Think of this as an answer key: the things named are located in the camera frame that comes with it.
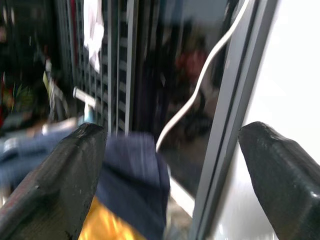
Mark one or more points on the black metal grille gate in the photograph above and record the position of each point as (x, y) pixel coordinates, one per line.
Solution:
(105, 75)

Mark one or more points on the white washing machine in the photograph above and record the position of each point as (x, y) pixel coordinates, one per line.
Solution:
(282, 75)

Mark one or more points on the white hanging cloth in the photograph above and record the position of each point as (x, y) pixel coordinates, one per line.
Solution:
(93, 35)

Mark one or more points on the yellow garment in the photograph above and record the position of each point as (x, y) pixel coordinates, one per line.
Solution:
(105, 223)

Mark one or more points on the grey metal door frame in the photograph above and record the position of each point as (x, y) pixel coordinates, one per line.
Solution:
(232, 112)

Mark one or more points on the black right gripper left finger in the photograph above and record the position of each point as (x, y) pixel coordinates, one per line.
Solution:
(57, 185)

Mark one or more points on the navy blue garment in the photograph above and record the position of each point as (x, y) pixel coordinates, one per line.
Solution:
(135, 180)

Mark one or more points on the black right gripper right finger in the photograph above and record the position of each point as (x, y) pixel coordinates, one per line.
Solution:
(285, 170)

